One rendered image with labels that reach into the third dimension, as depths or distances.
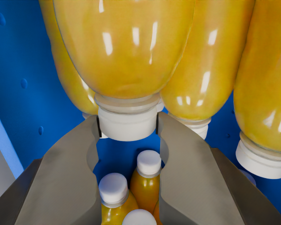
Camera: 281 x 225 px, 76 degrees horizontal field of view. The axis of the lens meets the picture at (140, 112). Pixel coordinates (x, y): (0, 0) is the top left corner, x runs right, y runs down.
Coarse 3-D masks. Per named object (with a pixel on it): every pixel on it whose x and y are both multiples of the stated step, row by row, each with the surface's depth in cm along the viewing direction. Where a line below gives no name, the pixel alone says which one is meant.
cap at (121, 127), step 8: (104, 112) 11; (112, 112) 10; (144, 112) 10; (152, 112) 11; (104, 120) 11; (112, 120) 10; (120, 120) 10; (128, 120) 10; (136, 120) 10; (144, 120) 11; (152, 120) 11; (104, 128) 11; (112, 128) 11; (120, 128) 10; (128, 128) 10; (136, 128) 10; (144, 128) 11; (152, 128) 11; (112, 136) 11; (120, 136) 11; (128, 136) 11; (136, 136) 11; (144, 136) 11
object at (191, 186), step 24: (168, 120) 11; (168, 144) 9; (192, 144) 9; (168, 168) 8; (192, 168) 8; (216, 168) 8; (168, 192) 7; (192, 192) 7; (216, 192) 7; (168, 216) 7; (192, 216) 6; (216, 216) 6; (240, 216) 6
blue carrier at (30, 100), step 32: (0, 0) 11; (32, 0) 14; (0, 32) 11; (32, 32) 14; (0, 64) 11; (32, 64) 14; (0, 96) 11; (32, 96) 14; (64, 96) 18; (0, 128) 11; (32, 128) 14; (64, 128) 19; (224, 128) 28; (32, 160) 14; (128, 160) 32
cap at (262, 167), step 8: (240, 144) 15; (240, 152) 15; (248, 152) 14; (240, 160) 15; (248, 160) 14; (256, 160) 14; (264, 160) 13; (272, 160) 13; (248, 168) 14; (256, 168) 14; (264, 168) 13; (272, 168) 13; (280, 168) 13; (264, 176) 14; (272, 176) 14; (280, 176) 14
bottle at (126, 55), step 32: (64, 0) 7; (96, 0) 6; (128, 0) 6; (160, 0) 6; (192, 0) 8; (64, 32) 8; (96, 32) 7; (128, 32) 7; (160, 32) 7; (96, 64) 8; (128, 64) 8; (160, 64) 8; (96, 96) 11; (128, 96) 9; (160, 96) 11
